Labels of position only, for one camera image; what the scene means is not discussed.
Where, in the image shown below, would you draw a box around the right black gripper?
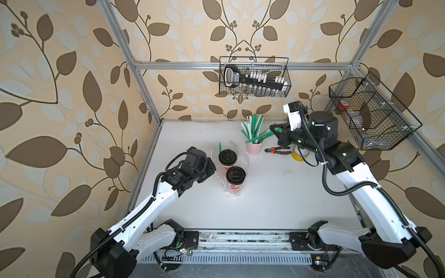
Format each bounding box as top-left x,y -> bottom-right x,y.
270,122 -> 323,156

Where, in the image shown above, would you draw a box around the red paper cup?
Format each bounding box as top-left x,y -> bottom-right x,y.
226,166 -> 246,192
218,149 -> 238,170

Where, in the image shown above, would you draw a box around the clear plastic carrier bag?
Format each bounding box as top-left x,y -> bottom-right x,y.
210,141 -> 250,198

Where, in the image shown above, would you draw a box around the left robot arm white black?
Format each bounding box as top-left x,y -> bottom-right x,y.
70,147 -> 216,278

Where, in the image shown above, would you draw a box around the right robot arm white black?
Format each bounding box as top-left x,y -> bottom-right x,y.
270,101 -> 445,278

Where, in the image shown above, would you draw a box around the yellow tape roll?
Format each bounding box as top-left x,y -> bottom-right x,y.
292,146 -> 309,162

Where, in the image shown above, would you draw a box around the orange black pliers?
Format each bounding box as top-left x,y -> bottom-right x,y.
264,146 -> 292,155

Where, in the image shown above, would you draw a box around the green white wrapped straws bundle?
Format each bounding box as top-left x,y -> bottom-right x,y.
241,115 -> 269,142

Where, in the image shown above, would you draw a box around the pink straw holder cup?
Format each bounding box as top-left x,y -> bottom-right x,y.
246,142 -> 263,155

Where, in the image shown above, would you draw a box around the black socket wrench set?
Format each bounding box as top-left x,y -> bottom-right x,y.
222,64 -> 291,92

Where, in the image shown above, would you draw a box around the black wire basket right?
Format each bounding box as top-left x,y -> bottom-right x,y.
329,71 -> 422,151

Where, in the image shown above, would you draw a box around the black wire basket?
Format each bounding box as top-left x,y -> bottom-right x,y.
329,71 -> 422,151
219,56 -> 292,98

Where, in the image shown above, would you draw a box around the black wire basket rear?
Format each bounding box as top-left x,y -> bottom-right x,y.
219,56 -> 292,98

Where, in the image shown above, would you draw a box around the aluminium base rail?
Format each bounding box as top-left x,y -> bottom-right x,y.
102,229 -> 383,254

